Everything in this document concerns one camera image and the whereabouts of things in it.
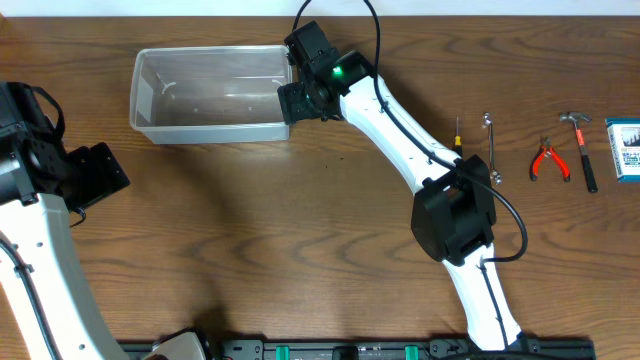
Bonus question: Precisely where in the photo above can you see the blue white small box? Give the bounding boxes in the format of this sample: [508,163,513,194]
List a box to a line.
[605,118,639,183]

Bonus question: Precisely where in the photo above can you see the red handled pliers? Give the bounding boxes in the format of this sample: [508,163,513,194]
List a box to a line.
[529,136,571,182]

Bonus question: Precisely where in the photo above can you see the small red black hammer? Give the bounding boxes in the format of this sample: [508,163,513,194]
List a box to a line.
[559,111,598,193]

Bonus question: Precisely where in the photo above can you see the black yellow screwdriver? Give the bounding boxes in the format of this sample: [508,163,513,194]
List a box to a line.
[452,118,463,156]

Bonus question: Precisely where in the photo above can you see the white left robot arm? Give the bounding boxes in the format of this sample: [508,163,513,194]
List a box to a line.
[1,82,129,359]

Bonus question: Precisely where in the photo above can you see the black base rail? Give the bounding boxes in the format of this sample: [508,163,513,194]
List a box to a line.
[117,337,596,360]

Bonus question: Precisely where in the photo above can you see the clear plastic container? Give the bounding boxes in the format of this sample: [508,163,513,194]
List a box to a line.
[129,45,294,145]

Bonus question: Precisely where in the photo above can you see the silver offset wrench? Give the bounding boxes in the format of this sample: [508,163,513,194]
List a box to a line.
[483,112,502,185]

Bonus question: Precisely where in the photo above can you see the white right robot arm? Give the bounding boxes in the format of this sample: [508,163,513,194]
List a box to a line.
[278,49,521,351]

